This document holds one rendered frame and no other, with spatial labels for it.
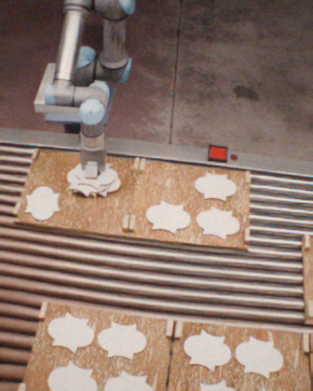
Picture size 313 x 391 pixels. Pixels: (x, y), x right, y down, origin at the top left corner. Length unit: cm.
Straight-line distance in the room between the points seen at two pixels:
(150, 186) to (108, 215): 20
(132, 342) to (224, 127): 226
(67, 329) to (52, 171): 66
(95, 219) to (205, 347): 61
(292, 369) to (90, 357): 60
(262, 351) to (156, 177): 77
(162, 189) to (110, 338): 63
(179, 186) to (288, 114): 199
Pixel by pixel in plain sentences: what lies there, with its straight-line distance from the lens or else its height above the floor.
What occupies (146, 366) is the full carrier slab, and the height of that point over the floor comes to 94.
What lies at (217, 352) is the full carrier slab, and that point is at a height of 95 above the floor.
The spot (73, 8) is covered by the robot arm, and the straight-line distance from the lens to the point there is 197.
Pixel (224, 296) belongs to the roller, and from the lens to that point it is 181.
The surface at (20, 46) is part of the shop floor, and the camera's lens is 447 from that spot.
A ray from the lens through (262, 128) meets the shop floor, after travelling 375.
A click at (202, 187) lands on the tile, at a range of 204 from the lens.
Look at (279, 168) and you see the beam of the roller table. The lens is 220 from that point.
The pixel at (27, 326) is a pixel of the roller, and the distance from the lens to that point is 176.
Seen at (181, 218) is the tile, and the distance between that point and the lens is 194.
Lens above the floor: 247
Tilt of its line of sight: 48 degrees down
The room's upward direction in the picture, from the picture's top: 3 degrees clockwise
